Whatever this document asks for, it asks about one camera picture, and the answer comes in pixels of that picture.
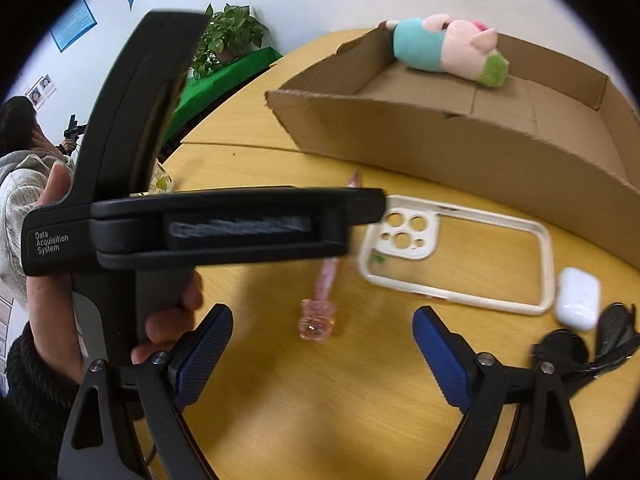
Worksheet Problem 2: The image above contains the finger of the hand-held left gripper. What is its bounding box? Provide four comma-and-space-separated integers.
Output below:
91, 186, 387, 224
92, 204, 352, 267

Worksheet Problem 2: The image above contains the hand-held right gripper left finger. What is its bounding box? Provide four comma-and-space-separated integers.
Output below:
56, 303, 235, 480

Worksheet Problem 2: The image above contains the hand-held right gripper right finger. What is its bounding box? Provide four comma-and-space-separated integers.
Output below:
411, 305, 587, 480

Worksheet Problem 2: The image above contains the pink translucent pen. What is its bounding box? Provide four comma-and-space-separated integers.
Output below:
299, 169, 364, 345

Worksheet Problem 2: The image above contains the white clear phone case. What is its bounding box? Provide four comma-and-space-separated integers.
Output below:
357, 195, 556, 316

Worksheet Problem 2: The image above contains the white earbuds case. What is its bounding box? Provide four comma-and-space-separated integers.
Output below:
552, 267, 602, 332

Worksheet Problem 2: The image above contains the brown cardboard box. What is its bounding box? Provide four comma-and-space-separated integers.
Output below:
265, 25, 640, 222

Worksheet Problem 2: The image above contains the pink pig plush toy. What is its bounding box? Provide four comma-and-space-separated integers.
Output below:
378, 14, 510, 90

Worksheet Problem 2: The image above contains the person's left forearm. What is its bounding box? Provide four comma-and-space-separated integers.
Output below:
4, 321, 87, 461

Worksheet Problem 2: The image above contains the person's left hand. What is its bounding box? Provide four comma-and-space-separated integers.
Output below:
24, 162, 203, 386

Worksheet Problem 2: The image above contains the yellow green packet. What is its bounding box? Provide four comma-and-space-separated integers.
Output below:
149, 157, 176, 194

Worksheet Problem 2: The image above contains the green table cloth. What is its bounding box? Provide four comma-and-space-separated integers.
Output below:
165, 47, 285, 143

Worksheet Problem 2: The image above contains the green potted plant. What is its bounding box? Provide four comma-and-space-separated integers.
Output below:
192, 2, 271, 81

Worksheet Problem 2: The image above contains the blue framed wall poster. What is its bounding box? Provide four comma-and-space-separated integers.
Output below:
50, 0, 98, 53

